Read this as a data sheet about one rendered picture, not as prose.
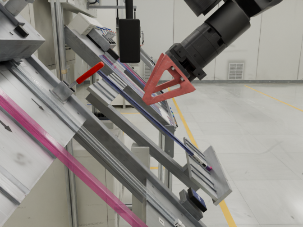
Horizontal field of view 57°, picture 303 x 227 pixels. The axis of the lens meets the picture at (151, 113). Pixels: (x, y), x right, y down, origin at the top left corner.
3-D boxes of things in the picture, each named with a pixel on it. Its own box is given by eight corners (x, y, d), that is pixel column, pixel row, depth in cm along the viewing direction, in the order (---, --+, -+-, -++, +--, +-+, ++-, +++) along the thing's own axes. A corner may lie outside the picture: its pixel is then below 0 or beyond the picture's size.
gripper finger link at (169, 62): (128, 88, 41) (177, 44, 39) (131, 82, 48) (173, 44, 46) (159, 121, 42) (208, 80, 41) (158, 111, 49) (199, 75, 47)
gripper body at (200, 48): (170, 51, 41) (208, 15, 40) (166, 50, 51) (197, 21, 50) (198, 83, 43) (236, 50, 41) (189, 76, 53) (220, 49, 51)
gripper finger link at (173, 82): (131, 82, 48) (173, 44, 46) (134, 77, 55) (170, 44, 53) (158, 111, 49) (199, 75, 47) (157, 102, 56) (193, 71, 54)
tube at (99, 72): (208, 169, 96) (210, 167, 96) (208, 171, 94) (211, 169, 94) (95, 70, 89) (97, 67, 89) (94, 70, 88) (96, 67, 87)
